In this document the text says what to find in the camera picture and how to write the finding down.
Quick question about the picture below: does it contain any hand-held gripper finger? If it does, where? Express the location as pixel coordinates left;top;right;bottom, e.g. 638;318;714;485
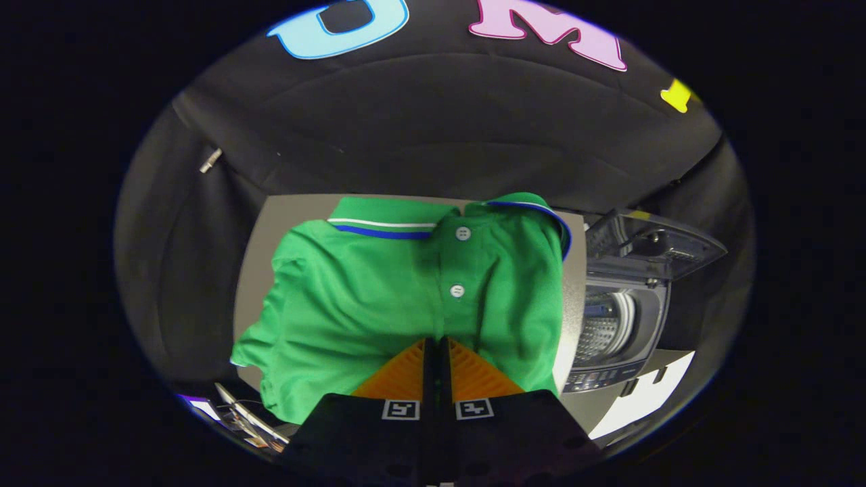
279;337;438;487
438;336;603;487

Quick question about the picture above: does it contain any green polo shirt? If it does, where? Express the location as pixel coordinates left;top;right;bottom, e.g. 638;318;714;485
230;192;573;425

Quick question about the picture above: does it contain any grey washing machine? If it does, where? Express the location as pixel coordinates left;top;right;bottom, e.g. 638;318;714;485
560;271;672;434

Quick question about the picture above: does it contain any silver laptop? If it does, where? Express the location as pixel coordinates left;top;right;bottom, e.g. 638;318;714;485
214;382;292;452

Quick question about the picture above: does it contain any grey box stand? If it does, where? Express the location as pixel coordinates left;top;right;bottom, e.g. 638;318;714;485
233;193;589;421

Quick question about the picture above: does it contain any white sheet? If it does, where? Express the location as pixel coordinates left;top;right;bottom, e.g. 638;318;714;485
587;350;697;441

